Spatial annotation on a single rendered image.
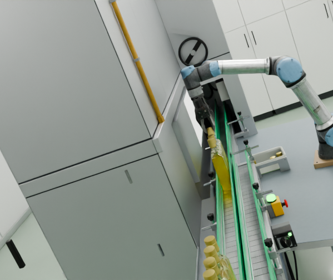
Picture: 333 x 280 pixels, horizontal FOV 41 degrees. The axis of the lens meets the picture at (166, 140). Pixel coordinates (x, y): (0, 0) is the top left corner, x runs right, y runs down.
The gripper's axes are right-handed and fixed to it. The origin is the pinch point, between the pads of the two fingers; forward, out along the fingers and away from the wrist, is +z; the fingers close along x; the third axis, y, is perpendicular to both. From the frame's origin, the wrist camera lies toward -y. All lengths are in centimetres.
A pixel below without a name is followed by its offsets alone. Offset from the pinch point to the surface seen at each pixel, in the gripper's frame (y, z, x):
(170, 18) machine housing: -96, -59, -7
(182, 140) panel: 18.8, -4.3, -12.9
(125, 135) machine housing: 66, -27, -25
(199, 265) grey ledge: 77, 29, -15
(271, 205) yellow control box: 34, 36, 18
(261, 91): -370, 78, 50
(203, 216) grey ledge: 37.7, 29.1, -14.0
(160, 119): 45, -24, -14
